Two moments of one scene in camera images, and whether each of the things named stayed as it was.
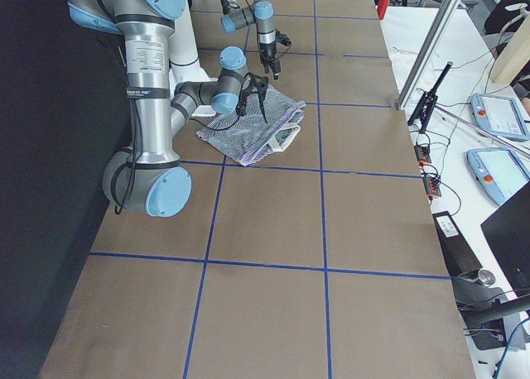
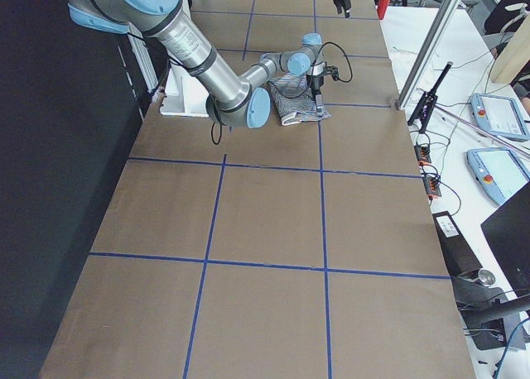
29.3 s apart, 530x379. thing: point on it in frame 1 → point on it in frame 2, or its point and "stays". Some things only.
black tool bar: [425, 107] stays
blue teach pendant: [499, 116] stays
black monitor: [508, 233] stays
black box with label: [458, 255] stays
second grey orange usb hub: [431, 186] stays
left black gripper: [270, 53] → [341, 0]
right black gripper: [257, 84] → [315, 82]
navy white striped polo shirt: [247, 137] → [293, 99]
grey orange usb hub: [422, 155] stays
